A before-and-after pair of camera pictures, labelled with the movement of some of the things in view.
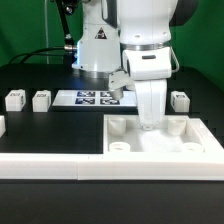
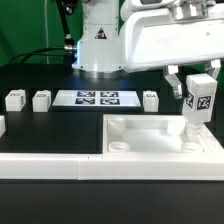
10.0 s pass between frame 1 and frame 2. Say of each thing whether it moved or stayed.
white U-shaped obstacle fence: stayed
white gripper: moved
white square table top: stayed
